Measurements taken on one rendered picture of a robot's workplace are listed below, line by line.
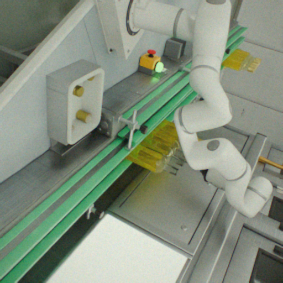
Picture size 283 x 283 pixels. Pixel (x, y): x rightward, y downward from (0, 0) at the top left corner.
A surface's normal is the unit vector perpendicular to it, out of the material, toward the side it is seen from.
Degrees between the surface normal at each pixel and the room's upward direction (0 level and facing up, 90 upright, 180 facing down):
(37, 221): 90
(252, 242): 90
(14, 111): 0
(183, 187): 91
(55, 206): 90
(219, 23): 77
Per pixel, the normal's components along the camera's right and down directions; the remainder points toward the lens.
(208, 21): -0.14, -0.48
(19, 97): 0.87, 0.39
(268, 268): 0.15, -0.80
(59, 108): -0.48, 0.46
